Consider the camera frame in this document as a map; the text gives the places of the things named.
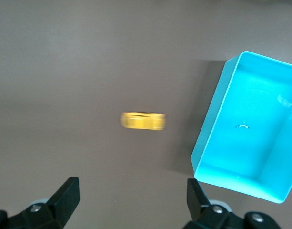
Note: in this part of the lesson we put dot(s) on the yellow beetle toy car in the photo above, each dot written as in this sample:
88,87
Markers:
143,121

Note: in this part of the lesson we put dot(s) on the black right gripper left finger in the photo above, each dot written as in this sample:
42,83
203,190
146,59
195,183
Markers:
62,202

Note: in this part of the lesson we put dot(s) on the turquoise plastic bin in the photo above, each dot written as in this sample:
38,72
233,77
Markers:
250,143

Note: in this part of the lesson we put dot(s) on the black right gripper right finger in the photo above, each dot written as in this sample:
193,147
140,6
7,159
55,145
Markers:
198,202

